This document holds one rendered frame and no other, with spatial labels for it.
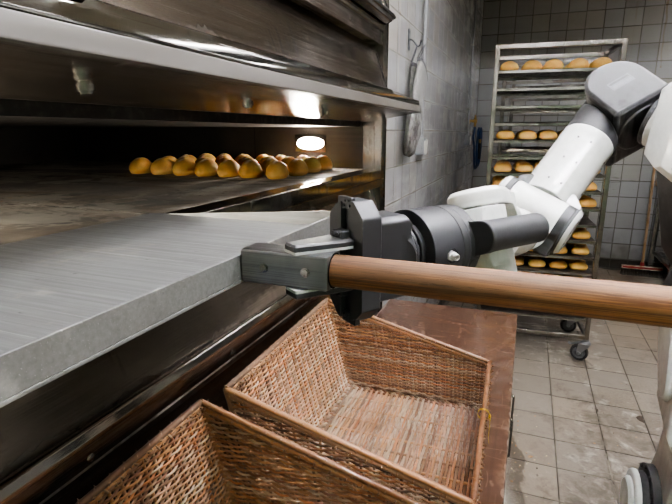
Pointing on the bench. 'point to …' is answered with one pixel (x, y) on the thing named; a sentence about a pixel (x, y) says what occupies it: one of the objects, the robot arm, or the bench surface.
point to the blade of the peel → (120, 283)
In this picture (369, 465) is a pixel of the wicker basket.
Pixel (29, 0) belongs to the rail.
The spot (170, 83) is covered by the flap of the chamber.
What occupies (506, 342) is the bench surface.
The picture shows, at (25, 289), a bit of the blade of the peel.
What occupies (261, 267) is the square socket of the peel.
